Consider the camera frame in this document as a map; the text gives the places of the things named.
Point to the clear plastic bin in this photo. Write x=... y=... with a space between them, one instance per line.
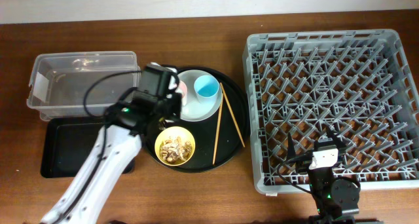
x=59 y=82

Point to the blue cup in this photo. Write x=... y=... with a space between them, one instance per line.
x=206 y=88

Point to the grey dishwasher rack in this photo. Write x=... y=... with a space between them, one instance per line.
x=357 y=83

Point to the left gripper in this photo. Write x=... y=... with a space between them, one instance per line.
x=177 y=103

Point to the wooden chopstick right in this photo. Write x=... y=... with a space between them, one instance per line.
x=232 y=115

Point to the black rectangular tray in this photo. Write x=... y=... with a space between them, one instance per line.
x=68 y=142

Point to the grey round plate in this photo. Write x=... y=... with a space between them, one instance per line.
x=194 y=111

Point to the wooden chopstick left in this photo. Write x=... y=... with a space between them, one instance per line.
x=217 y=130

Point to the wooden chopstick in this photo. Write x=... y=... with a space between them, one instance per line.
x=232 y=115
x=217 y=130

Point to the round black tray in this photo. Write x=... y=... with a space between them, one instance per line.
x=232 y=131

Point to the nut shells and rice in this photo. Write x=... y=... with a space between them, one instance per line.
x=175 y=150

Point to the pink cup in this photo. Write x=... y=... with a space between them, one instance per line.
x=182 y=89

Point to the yellow bowl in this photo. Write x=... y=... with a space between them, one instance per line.
x=174 y=132

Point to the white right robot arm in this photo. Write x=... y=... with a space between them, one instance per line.
x=336 y=198

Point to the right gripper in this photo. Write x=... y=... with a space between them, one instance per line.
x=341 y=147

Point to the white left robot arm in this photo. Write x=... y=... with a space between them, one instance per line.
x=118 y=142

